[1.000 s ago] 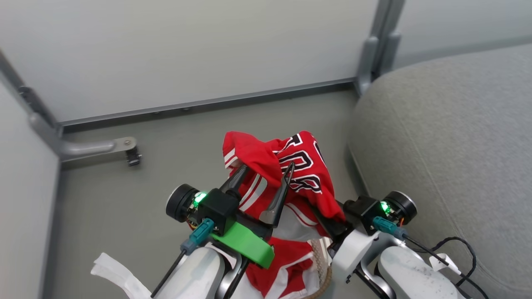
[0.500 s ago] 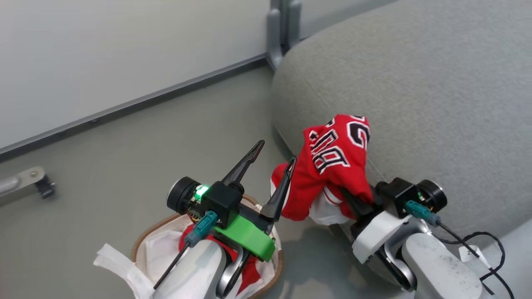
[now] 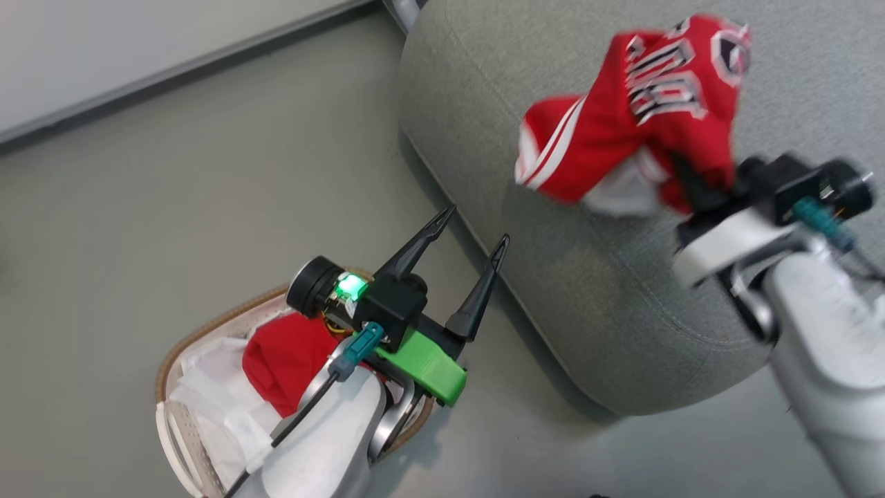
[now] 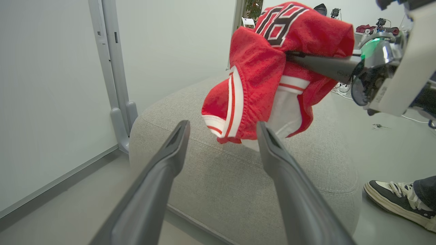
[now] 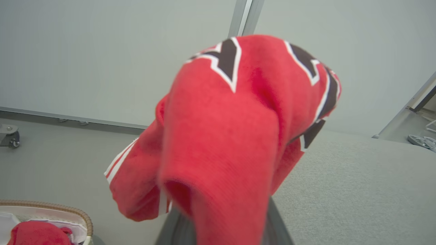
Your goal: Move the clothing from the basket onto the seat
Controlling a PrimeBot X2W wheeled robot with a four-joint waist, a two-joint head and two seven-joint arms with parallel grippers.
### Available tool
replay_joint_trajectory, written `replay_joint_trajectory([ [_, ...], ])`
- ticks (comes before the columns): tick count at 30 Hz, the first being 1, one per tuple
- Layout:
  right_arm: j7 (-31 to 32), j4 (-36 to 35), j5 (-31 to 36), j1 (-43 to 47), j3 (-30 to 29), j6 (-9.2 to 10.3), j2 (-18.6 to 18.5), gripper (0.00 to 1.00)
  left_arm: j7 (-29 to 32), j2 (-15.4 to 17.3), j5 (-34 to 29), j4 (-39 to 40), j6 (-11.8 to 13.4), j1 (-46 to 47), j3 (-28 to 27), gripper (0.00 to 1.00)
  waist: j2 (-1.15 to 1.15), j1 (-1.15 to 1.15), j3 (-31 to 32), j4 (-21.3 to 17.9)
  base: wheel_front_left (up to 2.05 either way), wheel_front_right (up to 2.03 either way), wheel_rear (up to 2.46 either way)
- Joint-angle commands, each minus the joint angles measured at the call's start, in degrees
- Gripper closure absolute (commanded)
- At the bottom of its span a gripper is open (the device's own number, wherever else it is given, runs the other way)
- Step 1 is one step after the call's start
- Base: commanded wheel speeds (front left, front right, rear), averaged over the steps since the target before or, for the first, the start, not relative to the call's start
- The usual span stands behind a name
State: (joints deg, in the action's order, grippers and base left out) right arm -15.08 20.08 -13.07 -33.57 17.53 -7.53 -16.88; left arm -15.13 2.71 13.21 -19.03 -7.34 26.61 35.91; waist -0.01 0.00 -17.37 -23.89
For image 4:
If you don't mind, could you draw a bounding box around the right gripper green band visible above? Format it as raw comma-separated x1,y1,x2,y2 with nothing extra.
287,31,410,107

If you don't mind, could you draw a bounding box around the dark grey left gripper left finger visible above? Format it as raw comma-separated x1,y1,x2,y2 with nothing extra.
89,120,191,245

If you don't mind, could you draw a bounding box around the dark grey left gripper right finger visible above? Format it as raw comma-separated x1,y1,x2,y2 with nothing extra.
256,121,357,245

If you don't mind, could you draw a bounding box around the red sports jersey with number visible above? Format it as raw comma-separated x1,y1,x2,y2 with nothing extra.
201,2,355,144

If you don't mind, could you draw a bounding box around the dark red clothing pile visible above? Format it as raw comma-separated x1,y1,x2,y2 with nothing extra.
356,24,400,36

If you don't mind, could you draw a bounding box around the grey fabric ottoman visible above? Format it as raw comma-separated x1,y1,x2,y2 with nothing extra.
129,73,362,245

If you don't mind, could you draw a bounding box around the black and white sneaker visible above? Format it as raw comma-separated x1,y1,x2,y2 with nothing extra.
363,180,436,234

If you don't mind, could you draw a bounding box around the green potted plant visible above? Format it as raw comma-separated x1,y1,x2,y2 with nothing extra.
244,0,263,21

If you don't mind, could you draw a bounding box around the dark trouser leg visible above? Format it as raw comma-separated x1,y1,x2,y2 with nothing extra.
412,176,436,212

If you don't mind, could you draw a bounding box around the grey partition post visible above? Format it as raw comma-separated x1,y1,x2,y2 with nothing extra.
88,0,139,154

